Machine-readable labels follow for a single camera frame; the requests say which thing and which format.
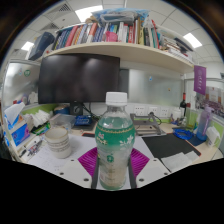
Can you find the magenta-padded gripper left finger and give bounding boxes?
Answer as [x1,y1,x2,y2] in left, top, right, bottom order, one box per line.
[53,146,100,190]

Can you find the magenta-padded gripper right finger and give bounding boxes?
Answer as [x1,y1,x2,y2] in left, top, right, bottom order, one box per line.
[128,147,172,190]

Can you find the clear green-label drink bottle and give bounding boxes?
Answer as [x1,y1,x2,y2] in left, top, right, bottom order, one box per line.
[94,91,136,192]

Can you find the purple water bottle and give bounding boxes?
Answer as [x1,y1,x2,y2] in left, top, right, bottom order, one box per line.
[195,104,213,142]

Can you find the white paper sheet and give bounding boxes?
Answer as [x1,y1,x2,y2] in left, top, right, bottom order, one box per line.
[28,133,154,176]

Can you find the black desk mat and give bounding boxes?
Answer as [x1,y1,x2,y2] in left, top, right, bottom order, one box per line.
[141,133,202,164]

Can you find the grey metal laptop stand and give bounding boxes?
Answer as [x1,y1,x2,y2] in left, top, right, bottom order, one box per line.
[129,112,167,137]

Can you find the white ceramic cup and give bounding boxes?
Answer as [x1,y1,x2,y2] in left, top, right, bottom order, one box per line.
[44,126,73,160]

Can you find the clear plastic box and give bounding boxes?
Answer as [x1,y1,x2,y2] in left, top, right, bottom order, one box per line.
[49,113,77,131]

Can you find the white tissue pile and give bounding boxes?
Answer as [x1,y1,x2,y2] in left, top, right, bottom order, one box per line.
[31,109,52,128]

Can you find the dark wine bottle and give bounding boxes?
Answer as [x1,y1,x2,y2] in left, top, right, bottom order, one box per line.
[179,92,188,118]

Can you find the blue tissue box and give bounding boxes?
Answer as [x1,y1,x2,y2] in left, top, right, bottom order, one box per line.
[3,101,32,148]

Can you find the black computer monitor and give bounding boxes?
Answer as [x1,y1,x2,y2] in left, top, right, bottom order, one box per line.
[37,53,121,116]

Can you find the purple hanging pennant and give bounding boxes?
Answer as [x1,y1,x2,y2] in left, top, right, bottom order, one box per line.
[193,65,207,96]

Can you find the ceiling light panels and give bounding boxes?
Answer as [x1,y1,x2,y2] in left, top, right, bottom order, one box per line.
[20,4,203,53]

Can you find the coiled blue cable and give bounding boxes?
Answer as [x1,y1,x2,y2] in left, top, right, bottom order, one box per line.
[173,128,195,141]

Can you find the white wall socket row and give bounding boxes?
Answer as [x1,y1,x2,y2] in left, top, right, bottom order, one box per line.
[133,104,172,118]

